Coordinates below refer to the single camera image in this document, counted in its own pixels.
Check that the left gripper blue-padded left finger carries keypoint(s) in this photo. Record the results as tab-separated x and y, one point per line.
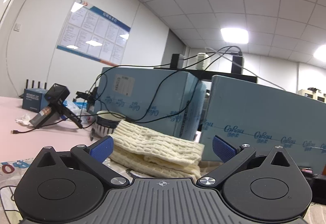
91	159

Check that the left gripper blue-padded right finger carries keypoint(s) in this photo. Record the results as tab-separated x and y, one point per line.
234	160

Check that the striped ceramic bowl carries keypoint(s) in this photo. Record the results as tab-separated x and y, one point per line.
105	123

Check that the large blue foam board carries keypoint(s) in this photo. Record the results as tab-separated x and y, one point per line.
242	112

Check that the cream knitted sweater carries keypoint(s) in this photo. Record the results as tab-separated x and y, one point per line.
155	154

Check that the crumpled white tissue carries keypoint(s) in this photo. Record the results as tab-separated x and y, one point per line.
24	120

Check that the small dark blue box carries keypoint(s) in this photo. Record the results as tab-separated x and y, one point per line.
34	99

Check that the printed grey bed sheet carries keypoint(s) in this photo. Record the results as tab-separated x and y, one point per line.
11	173

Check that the black router with antennas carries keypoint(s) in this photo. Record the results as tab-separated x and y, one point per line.
32	84

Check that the wall information poster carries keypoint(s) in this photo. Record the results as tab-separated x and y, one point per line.
92	33

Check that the white wall switch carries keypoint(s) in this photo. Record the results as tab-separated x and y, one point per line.
17	27

